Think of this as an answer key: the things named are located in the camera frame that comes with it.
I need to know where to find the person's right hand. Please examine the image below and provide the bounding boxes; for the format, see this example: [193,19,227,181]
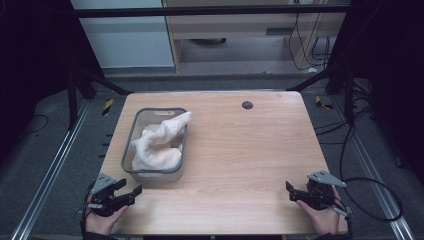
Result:
[296,185,342,236]

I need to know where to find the grey plastic basket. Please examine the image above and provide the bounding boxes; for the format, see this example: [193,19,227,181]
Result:
[120,106,188,183]

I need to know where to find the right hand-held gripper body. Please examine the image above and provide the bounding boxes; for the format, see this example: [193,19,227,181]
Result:
[306,170,347,211]

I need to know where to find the light wooden desk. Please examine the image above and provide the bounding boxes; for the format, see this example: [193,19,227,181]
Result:
[161,0,352,74]

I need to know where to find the aluminium floor rail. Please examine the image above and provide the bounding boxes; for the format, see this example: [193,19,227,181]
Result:
[10,99,92,240]
[346,128,416,240]

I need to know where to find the thin black floor cable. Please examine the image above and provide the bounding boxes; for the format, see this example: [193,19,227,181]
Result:
[19,113,51,136]

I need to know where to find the black hanging cables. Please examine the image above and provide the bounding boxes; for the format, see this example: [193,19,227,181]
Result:
[287,12,332,72]

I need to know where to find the black curtain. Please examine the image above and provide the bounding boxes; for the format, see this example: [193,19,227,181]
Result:
[327,0,424,184]
[0,0,105,163]

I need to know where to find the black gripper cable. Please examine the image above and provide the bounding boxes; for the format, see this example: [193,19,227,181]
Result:
[332,123,404,231]

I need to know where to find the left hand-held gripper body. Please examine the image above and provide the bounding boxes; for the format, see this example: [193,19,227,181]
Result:
[87,172,136,218]

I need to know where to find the black floor cables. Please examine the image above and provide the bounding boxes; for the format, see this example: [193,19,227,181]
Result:
[314,86,378,146]

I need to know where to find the white towel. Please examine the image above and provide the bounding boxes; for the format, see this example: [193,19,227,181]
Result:
[130,111,193,172]

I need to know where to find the black horizontal bar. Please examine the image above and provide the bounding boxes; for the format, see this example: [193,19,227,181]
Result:
[70,4,352,19]

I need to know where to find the yellow black tape strip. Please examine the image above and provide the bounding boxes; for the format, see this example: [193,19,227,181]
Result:
[314,95,335,111]
[101,97,115,117]

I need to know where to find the person's left hand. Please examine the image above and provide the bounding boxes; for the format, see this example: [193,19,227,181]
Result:
[84,195,130,236]

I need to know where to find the black metal stand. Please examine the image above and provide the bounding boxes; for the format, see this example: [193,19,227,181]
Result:
[285,62,356,128]
[65,65,135,132]

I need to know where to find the white cabinet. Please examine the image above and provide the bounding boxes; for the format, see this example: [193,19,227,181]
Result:
[70,0,176,70]

